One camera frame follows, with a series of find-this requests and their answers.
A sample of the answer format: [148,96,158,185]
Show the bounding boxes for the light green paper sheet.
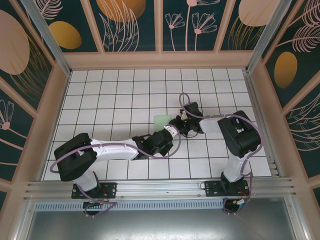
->
[152,114,173,131]

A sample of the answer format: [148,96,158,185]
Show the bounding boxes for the grey sheet metal panel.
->
[14,209,311,240]

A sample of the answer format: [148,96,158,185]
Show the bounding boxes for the small controller board with connector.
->
[82,199,107,209]
[224,198,251,210]

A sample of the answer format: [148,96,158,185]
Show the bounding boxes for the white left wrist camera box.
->
[163,124,178,138]

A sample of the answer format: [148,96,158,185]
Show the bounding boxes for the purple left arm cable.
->
[50,128,182,218]

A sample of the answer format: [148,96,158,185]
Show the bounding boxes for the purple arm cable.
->
[50,128,182,218]
[179,92,263,216]

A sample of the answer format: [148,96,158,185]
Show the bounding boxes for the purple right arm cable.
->
[179,92,263,216]

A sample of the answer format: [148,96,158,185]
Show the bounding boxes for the long aluminium mounting rail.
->
[23,177,297,204]

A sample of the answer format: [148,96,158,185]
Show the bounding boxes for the slotted grey cable duct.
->
[33,199,251,211]

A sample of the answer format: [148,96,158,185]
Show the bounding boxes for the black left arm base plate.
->
[71,182,118,200]

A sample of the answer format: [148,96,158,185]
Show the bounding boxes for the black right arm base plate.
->
[204,179,251,199]

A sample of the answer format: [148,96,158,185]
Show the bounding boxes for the aluminium table side rail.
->
[243,69,283,177]

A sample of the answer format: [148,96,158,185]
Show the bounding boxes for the aluminium corner post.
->
[19,0,74,77]
[244,0,292,74]

